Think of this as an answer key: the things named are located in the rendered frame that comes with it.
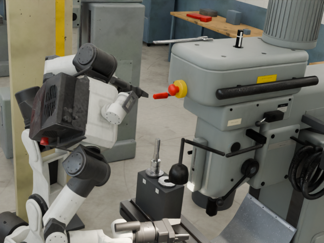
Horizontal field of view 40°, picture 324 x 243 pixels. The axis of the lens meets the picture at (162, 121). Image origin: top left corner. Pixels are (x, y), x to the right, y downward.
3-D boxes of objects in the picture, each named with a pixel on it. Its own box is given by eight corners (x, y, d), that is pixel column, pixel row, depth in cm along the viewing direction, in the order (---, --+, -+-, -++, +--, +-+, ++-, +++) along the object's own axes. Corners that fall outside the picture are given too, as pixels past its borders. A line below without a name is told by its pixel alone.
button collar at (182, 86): (181, 101, 148) (183, 83, 145) (171, 94, 152) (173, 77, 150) (186, 100, 149) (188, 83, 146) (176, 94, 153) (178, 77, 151)
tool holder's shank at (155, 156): (160, 159, 219) (162, 139, 214) (156, 162, 216) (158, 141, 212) (155, 157, 220) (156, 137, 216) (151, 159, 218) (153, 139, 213)
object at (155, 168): (161, 171, 222) (162, 161, 219) (156, 175, 218) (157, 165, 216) (153, 168, 224) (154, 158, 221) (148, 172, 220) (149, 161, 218)
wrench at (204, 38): (157, 45, 148) (157, 43, 147) (150, 42, 150) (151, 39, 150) (213, 40, 161) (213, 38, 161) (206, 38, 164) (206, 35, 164)
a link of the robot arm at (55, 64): (32, 82, 189) (73, 76, 178) (35, 53, 192) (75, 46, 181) (51, 89, 199) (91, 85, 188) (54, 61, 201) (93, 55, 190)
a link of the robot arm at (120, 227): (143, 249, 177) (114, 253, 173) (137, 229, 185) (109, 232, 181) (146, 230, 170) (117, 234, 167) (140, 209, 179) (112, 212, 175)
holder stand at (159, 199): (161, 226, 214) (166, 190, 206) (134, 203, 229) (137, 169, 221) (180, 218, 222) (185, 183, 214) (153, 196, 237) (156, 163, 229)
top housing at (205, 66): (204, 111, 141) (211, 62, 135) (160, 84, 161) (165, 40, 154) (305, 94, 165) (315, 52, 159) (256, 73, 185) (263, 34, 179)
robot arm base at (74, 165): (61, 182, 157) (86, 168, 153) (58, 151, 164) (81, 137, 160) (89, 193, 168) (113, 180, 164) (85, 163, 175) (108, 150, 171)
